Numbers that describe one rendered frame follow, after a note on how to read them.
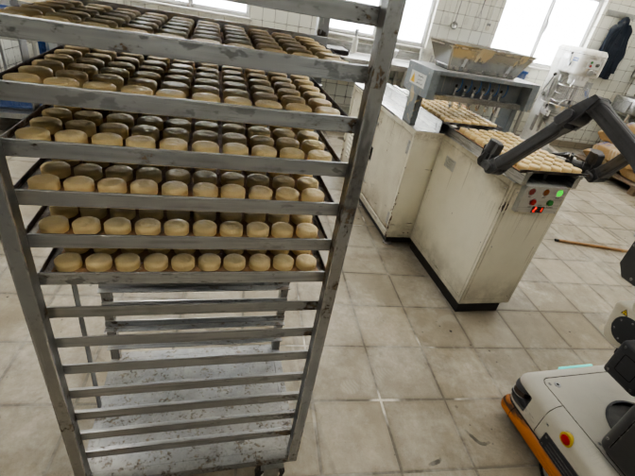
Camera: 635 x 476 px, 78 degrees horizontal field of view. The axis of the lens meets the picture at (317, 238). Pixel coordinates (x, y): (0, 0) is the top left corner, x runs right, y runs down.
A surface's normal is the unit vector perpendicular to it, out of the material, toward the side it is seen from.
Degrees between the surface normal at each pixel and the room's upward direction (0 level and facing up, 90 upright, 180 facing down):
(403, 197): 90
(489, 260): 90
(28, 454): 0
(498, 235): 90
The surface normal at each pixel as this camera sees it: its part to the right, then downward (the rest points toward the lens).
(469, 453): 0.16, -0.84
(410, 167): 0.21, 0.55
